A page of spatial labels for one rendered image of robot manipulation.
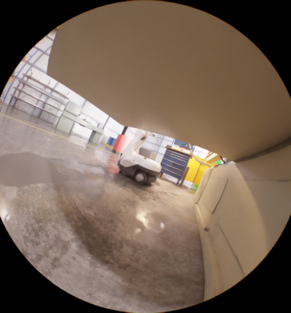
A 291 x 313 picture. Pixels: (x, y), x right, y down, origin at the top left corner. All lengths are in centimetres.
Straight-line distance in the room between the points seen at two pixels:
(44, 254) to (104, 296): 19
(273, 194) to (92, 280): 60
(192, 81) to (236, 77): 13
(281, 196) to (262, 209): 9
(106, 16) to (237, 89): 36
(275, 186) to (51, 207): 85
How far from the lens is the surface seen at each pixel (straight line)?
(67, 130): 501
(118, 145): 433
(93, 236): 42
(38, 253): 39
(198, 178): 393
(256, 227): 46
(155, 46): 27
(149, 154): 213
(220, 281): 51
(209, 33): 25
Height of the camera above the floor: 35
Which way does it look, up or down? 1 degrees up
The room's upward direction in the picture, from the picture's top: 23 degrees clockwise
